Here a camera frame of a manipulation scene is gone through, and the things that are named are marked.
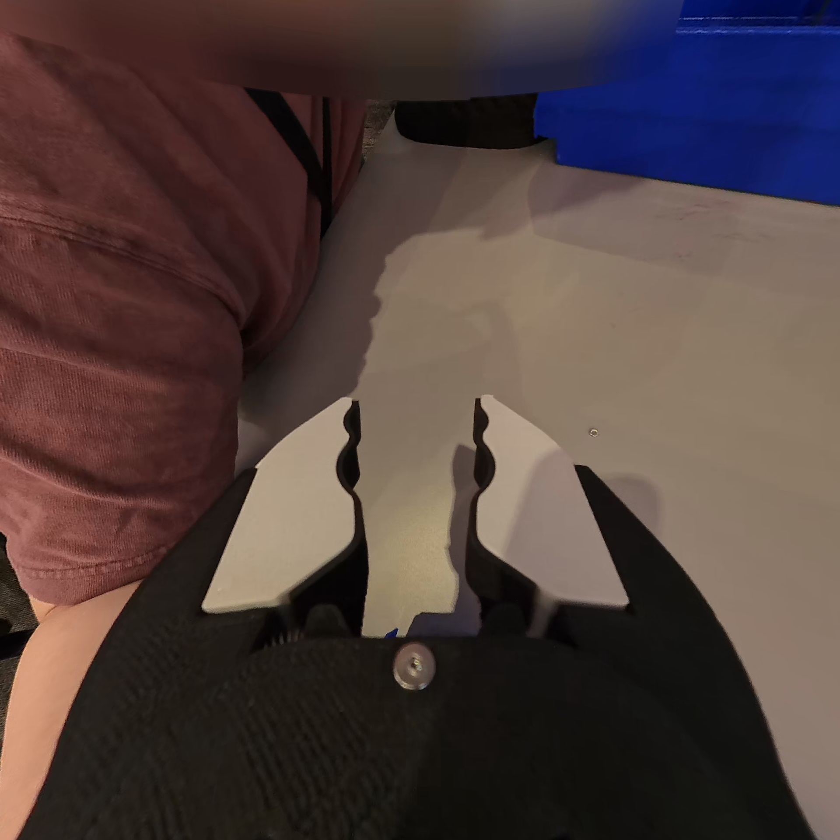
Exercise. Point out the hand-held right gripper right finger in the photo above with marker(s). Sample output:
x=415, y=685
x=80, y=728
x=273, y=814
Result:
x=544, y=525

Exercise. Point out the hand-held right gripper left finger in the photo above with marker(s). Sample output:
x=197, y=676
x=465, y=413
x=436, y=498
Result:
x=289, y=525

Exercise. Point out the blue plastic bin with divider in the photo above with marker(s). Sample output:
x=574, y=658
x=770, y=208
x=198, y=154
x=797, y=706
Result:
x=722, y=118

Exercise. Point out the person's right forearm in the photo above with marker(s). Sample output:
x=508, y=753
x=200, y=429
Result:
x=52, y=689

